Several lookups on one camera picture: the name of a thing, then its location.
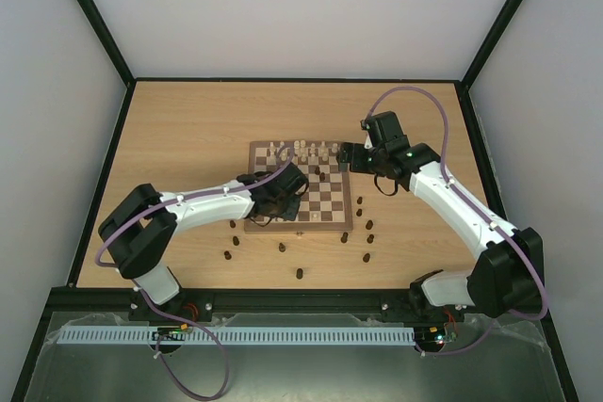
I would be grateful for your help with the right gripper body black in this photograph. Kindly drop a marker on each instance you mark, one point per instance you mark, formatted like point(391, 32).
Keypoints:
point(347, 157)

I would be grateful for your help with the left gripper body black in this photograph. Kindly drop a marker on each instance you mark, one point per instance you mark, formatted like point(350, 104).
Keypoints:
point(285, 212)

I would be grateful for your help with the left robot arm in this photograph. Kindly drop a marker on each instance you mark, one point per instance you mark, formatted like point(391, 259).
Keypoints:
point(138, 231)

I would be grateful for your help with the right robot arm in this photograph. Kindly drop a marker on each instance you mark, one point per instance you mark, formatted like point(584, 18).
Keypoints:
point(503, 277)

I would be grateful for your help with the wooden chess board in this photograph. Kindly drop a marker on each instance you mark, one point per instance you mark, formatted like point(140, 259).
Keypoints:
point(330, 198)

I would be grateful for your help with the white king piece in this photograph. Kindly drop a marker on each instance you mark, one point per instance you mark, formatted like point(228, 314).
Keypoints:
point(303, 144)

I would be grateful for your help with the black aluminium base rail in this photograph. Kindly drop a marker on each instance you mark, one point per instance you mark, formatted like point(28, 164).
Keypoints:
point(202, 305)

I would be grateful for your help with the light blue cable duct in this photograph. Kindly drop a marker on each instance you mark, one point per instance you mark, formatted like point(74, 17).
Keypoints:
point(238, 336)

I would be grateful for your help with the black enclosure frame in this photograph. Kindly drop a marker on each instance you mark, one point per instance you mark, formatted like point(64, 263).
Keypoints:
point(533, 69)

